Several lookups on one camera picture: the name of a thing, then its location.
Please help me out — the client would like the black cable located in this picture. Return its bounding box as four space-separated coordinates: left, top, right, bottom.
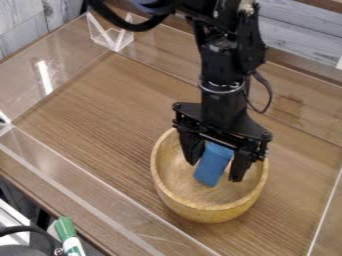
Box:
0 224 49 256

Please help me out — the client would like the clear acrylic corner bracket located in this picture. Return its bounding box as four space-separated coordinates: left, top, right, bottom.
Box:
85 13 133 52

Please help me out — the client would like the blue rectangular block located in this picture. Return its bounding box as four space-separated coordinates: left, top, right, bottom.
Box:
193 142 233 187

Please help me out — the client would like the brown wooden bowl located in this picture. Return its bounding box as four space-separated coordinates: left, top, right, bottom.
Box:
149 128 268 224

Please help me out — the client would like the clear acrylic tray wall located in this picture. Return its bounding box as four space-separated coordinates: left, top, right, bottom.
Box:
0 123 219 256

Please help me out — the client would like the green white marker pen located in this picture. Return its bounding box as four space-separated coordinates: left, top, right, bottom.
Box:
53 216 86 256

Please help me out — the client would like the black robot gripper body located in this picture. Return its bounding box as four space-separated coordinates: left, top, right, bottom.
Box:
172 81 272 161

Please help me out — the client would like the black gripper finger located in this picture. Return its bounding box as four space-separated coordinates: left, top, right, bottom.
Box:
179 131 204 165
228 148 255 182

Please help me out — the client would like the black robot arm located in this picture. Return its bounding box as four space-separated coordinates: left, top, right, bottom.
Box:
88 0 272 187

